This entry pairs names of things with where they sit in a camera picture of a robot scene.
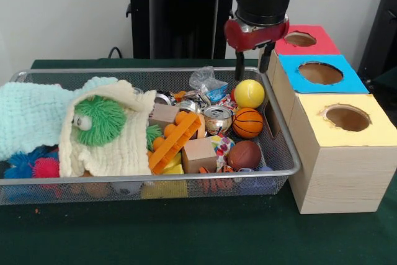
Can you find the dark green table cloth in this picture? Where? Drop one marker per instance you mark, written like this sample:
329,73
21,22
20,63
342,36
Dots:
186,234

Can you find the crushed clear plastic bottle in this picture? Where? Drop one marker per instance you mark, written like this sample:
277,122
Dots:
207,86

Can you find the crushed printed drink can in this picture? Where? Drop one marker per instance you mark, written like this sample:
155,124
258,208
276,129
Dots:
217,120

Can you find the wooden box with three holes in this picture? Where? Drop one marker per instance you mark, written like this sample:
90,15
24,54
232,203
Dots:
341,178

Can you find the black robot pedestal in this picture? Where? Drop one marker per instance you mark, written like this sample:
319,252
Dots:
180,13

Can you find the orange toy brick with pegs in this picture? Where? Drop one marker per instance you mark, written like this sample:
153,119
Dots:
173,147

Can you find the small brown football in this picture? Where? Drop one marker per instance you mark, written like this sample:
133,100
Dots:
244,154

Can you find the cream waffle cloth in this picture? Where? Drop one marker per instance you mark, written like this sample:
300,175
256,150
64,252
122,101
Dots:
118,153

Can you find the small orange basketball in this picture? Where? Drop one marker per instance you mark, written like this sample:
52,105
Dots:
248,123

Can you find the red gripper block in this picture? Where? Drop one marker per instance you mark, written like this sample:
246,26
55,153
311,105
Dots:
254,37

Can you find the yellow ball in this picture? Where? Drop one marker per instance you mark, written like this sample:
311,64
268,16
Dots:
249,94

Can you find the black chair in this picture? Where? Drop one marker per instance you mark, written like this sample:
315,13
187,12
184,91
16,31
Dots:
383,23

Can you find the mint waffle cloth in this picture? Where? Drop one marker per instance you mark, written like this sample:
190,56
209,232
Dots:
28,113

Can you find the green spiky toy with eyes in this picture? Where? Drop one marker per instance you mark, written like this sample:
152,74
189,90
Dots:
102,122

